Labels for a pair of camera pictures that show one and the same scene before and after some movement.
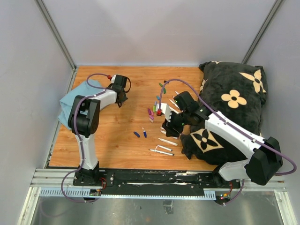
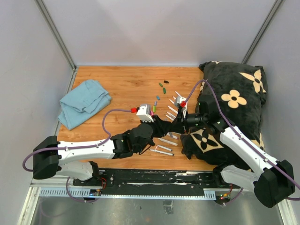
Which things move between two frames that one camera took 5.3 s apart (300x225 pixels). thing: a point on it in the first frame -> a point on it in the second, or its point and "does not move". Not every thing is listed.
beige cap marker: [168, 142] does not move
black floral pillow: [236, 91] does not move
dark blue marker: [162, 152] does not move
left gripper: [124, 98] -> [161, 127]
